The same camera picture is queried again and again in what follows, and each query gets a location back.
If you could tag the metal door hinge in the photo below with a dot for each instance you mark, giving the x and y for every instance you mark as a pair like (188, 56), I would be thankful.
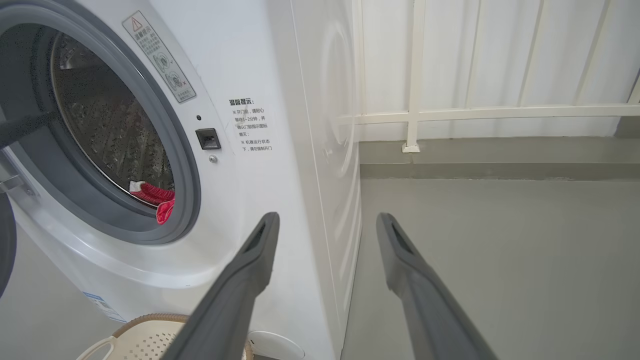
(12, 182)

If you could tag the grey rubber door gasket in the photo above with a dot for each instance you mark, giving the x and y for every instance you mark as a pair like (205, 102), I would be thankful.
(185, 165)

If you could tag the cream perforated laundry basket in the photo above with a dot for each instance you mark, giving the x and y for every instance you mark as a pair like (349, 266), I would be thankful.
(145, 340)

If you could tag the grey warning sticker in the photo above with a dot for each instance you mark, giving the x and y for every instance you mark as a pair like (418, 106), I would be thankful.
(159, 57)

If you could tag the round white filter cover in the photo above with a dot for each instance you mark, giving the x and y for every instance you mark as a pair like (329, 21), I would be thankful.
(275, 347)

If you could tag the white front-load washing machine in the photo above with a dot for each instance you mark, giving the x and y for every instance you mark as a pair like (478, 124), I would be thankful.
(260, 200)

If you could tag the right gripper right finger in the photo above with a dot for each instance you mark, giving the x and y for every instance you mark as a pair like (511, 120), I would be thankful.
(430, 315)

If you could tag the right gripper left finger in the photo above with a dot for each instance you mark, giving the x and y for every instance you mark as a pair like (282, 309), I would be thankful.
(230, 305)

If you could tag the stainless steel washing machine drum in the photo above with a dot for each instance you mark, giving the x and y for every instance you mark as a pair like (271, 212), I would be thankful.
(110, 125)

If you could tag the transparent warning sticker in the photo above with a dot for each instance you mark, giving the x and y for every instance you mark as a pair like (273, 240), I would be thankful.
(251, 125)

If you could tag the white metal railing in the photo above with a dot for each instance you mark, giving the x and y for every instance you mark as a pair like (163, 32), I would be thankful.
(412, 75)

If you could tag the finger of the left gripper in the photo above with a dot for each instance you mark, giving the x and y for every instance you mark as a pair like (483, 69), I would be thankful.
(22, 127)

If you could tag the blue energy label sticker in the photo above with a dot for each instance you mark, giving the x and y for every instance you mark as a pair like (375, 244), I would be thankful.
(102, 306)

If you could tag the red and white garment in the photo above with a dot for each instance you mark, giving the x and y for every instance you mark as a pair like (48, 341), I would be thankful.
(157, 197)

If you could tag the black door latch slot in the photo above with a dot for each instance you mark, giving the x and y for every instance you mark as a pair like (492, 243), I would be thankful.
(208, 139)

